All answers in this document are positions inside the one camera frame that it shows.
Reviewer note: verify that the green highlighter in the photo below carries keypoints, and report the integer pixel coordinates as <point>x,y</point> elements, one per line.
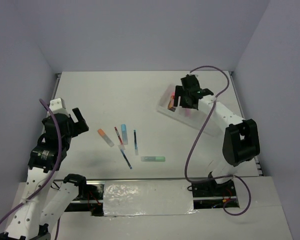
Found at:
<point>152,158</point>

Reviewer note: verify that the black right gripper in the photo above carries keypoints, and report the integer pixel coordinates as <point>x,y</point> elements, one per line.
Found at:
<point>180,91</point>

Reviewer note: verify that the orange highlighter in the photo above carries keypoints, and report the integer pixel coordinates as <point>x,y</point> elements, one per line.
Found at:
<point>105,137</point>

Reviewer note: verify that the blue highlighter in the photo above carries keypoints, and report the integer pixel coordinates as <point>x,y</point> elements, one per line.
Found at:
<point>124,134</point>

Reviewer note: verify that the silver foil tape sheet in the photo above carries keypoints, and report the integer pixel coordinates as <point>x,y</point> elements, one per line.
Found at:
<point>147,198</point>

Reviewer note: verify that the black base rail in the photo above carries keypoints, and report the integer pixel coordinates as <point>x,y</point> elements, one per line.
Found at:
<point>92,201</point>

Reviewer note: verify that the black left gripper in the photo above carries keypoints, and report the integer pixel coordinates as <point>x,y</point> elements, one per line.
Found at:
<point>81,120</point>

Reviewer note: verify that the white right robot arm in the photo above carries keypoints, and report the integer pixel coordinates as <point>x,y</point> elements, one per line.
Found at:
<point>240,136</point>

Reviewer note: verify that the blue pen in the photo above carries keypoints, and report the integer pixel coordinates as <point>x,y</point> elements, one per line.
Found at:
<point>125,157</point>

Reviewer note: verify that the red pen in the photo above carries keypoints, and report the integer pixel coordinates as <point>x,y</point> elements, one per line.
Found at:
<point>118,135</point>

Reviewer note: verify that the pink-capped small bottle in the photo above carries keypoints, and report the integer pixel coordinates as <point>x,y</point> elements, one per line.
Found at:
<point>171,106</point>

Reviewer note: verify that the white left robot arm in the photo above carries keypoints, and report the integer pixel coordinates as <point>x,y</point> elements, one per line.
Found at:
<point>34,219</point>

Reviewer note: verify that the purple highlighter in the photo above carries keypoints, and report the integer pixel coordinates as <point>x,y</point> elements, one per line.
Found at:
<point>188,112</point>

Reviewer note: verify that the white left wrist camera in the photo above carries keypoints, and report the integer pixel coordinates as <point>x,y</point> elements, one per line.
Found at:
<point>57,106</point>

